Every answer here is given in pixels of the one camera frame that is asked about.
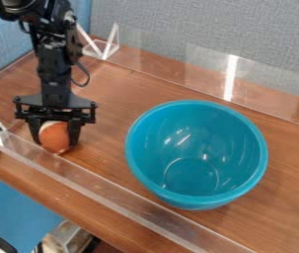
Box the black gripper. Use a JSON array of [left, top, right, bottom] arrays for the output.
[[13, 81, 96, 147]]

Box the brown toy mushroom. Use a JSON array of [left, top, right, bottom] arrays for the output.
[[39, 121, 69, 154]]

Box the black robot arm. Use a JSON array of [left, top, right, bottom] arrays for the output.
[[0, 0, 97, 146]]

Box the blue plastic bowl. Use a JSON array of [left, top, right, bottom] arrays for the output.
[[125, 100, 268, 211]]

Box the clear acrylic front barrier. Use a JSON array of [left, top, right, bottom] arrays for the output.
[[0, 131, 254, 253]]

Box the clear acrylic barrier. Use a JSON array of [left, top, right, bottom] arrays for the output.
[[0, 131, 254, 253], [108, 44, 299, 125]]

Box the clear acrylic back barrier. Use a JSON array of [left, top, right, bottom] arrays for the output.
[[108, 44, 299, 125]]

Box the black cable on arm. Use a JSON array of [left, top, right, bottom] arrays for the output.
[[69, 59, 91, 88]]

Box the clear acrylic corner bracket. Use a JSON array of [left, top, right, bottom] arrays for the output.
[[76, 24, 120, 60]]

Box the metal table leg frame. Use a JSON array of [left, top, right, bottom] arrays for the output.
[[32, 220, 93, 253]]

